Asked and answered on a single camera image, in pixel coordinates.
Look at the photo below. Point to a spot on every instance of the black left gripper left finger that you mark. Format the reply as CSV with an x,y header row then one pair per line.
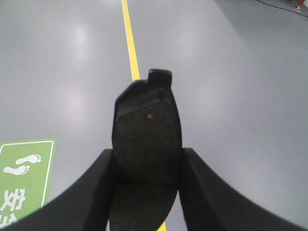
x,y
84,206

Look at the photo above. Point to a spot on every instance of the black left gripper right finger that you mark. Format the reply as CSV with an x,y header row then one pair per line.
x,y
210,204

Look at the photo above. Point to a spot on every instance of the brake pad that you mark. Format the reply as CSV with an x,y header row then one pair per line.
x,y
147,142

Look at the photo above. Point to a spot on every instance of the green floor sign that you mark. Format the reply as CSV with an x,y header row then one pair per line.
x,y
25,177

